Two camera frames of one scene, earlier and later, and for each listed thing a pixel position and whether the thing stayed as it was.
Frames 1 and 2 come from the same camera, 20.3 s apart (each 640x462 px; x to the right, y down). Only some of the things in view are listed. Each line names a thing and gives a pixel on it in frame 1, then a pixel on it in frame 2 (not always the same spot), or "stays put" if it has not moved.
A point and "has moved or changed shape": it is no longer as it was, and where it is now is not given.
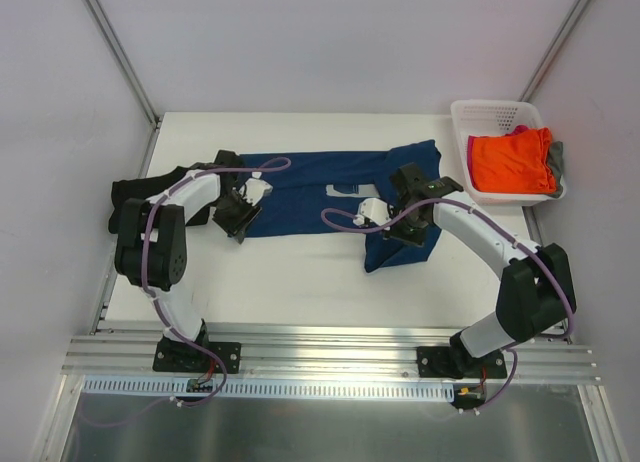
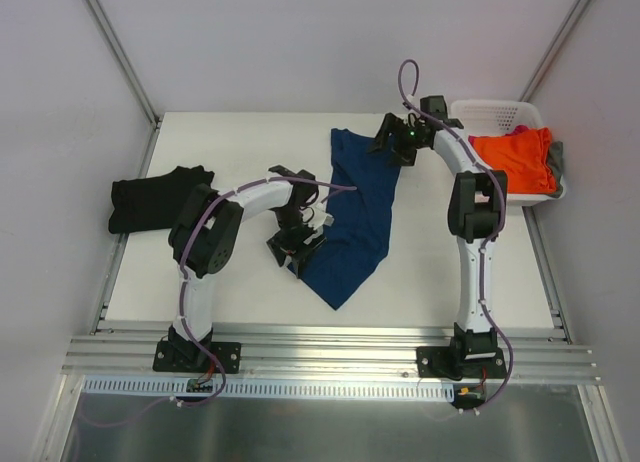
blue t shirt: (337, 182) has moved or changed shape
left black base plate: (171, 355) stays put
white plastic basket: (492, 118) stays put
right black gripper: (400, 230) -> (396, 138)
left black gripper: (238, 217) -> (292, 242)
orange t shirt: (516, 162) stays put
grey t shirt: (557, 162) stays put
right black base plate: (448, 361) stays put
